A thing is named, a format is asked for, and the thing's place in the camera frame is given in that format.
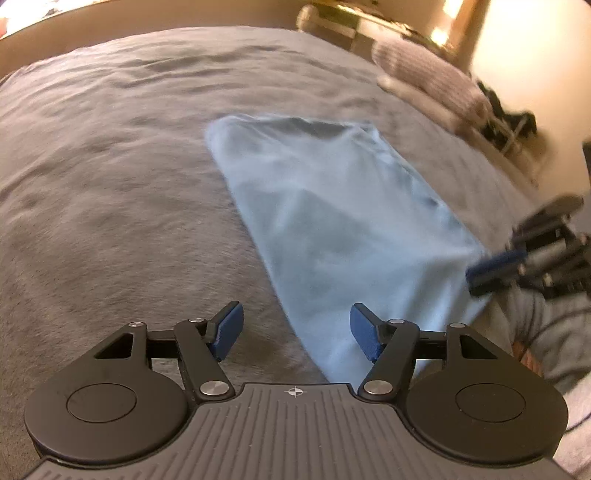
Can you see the metal rack with dark items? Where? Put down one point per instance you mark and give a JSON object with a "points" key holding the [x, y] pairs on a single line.
{"points": [[508, 120]]}

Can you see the white desk with drawers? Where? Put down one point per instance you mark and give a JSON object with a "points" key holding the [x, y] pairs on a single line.
{"points": [[378, 21]]}

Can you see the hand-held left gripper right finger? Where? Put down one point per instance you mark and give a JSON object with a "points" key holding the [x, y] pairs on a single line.
{"points": [[364, 330]]}

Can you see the person's white fuzzy robe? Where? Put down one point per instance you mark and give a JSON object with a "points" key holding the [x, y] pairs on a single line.
{"points": [[579, 415]]}

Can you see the person's grey garment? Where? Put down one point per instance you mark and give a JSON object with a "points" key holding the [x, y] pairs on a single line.
{"points": [[554, 355]]}

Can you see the light wooden post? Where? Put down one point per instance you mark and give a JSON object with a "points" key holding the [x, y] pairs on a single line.
{"points": [[471, 32]]}

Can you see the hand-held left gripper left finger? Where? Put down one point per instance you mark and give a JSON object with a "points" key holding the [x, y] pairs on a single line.
{"points": [[228, 330]]}

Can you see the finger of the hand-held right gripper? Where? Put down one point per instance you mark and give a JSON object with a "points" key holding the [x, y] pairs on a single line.
{"points": [[494, 272]]}

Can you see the folded houndstooth garment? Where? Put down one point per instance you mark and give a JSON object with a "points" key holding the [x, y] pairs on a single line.
{"points": [[429, 69]]}

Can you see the grey bed blanket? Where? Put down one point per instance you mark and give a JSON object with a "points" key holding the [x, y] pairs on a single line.
{"points": [[115, 184]]}

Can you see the white carved ornament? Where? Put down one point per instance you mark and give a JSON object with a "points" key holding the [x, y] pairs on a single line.
{"points": [[305, 16]]}

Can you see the light blue printed t-shirt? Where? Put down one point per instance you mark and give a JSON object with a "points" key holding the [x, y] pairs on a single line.
{"points": [[346, 221]]}

